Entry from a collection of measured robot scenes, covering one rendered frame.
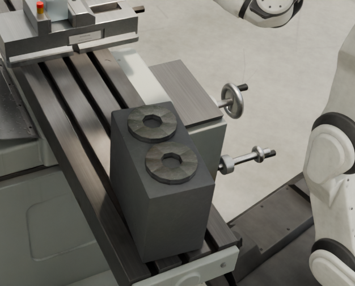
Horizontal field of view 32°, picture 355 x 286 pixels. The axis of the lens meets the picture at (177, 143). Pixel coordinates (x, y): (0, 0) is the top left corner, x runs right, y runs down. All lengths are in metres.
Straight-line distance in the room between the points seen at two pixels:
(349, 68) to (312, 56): 2.12
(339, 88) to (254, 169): 1.41
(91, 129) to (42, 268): 0.64
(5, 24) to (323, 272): 0.97
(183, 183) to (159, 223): 0.09
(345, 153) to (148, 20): 2.27
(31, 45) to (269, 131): 1.56
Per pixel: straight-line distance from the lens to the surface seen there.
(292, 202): 1.80
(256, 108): 2.97
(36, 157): 1.55
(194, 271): 1.18
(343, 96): 1.32
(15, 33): 1.55
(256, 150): 1.96
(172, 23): 3.44
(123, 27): 1.61
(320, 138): 1.33
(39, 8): 1.53
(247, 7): 1.34
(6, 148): 1.51
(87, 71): 1.54
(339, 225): 1.51
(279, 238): 1.70
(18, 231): 1.72
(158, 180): 1.03
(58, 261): 1.90
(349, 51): 1.23
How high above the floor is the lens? 1.91
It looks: 45 degrees down
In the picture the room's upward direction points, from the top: 8 degrees clockwise
